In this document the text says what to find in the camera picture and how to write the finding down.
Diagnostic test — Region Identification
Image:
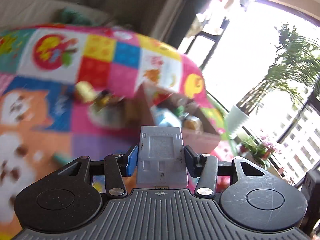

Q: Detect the grey rectangular toy device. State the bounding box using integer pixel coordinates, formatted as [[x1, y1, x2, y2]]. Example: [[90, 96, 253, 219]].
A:
[[136, 126, 188, 189]]

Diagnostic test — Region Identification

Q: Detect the pink flowering potted plant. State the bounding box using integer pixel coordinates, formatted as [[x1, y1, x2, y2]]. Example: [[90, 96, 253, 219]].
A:
[[239, 136, 277, 170]]

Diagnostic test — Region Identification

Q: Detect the white tall plant pot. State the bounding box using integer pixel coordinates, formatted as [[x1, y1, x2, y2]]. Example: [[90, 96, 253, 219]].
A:
[[225, 105, 249, 139]]

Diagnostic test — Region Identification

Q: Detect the pink cardboard box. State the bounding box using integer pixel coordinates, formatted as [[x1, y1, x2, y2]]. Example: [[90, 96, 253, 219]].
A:
[[135, 83, 221, 153]]

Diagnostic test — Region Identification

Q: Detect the colourful cartoon play mat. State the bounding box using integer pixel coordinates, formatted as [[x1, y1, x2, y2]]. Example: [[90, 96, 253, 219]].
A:
[[1, 24, 227, 239]]

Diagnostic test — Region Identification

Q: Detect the green palm plant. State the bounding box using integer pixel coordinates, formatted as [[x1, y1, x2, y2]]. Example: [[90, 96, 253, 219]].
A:
[[236, 23, 319, 115]]

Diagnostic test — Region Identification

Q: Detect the beige sofa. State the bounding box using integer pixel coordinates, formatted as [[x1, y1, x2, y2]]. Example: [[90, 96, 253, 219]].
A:
[[1, 0, 111, 30]]

